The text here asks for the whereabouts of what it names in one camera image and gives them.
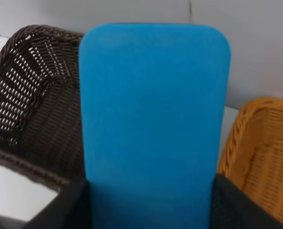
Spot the dark brown wicker basket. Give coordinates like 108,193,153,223
0,25,85,191

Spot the blue whiteboard eraser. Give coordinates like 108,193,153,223
79,23,231,229

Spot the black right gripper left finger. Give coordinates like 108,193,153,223
23,180,91,229

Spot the orange wicker basket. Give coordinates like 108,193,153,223
217,97,283,223

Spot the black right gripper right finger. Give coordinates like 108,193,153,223
210,174,283,229

